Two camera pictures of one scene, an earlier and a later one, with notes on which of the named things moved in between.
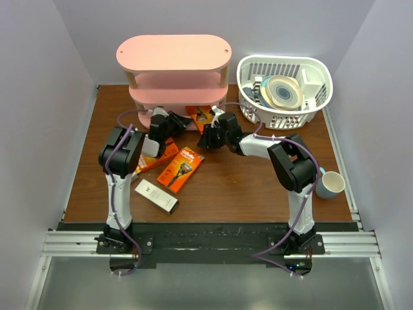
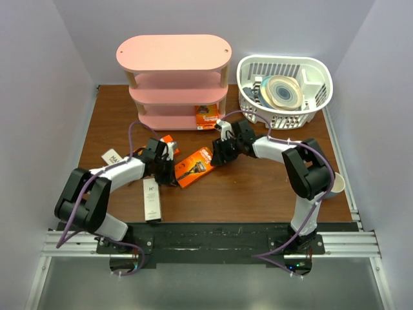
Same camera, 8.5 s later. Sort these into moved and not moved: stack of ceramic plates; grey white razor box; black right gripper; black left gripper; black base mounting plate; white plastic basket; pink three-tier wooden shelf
Moved: grey white razor box; black right gripper; black left gripper
Not moved: pink three-tier wooden shelf; black base mounting plate; stack of ceramic plates; white plastic basket
